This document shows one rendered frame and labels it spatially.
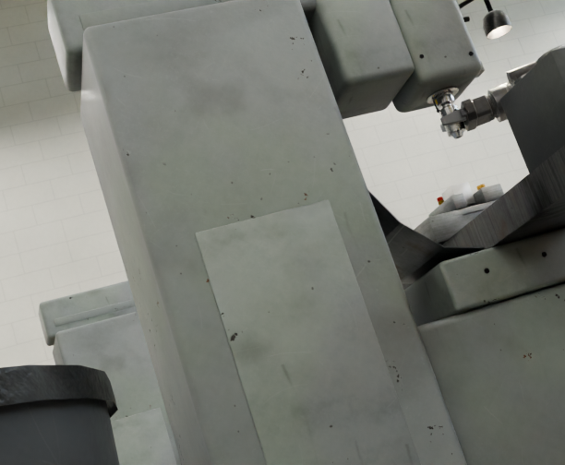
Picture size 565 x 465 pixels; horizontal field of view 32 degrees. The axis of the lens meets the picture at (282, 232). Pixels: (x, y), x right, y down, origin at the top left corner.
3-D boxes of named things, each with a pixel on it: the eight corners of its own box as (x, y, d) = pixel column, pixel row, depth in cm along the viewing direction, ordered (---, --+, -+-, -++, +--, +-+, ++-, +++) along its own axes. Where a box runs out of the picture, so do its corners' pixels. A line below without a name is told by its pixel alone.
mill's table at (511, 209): (453, 302, 301) (444, 278, 303) (695, 147, 185) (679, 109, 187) (385, 322, 294) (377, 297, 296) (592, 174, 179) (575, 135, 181)
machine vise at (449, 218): (526, 231, 266) (511, 193, 269) (554, 212, 253) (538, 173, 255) (414, 260, 255) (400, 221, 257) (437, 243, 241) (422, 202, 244)
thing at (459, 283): (575, 292, 260) (558, 250, 263) (647, 255, 228) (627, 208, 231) (406, 343, 246) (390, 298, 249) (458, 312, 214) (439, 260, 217)
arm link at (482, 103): (457, 108, 255) (500, 92, 255) (470, 141, 253) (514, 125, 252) (458, 92, 243) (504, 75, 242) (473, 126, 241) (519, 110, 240)
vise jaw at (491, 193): (480, 216, 264) (474, 203, 265) (506, 196, 250) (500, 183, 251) (461, 221, 262) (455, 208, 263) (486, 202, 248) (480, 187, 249)
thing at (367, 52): (388, 112, 260) (355, 26, 266) (418, 69, 237) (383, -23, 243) (321, 126, 254) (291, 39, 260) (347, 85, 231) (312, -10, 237)
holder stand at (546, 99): (578, 167, 209) (543, 84, 214) (638, 125, 189) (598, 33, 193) (531, 179, 205) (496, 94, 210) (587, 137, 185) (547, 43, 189)
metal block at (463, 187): (466, 210, 258) (458, 189, 260) (475, 202, 253) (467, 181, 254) (449, 214, 257) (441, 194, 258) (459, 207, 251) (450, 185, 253)
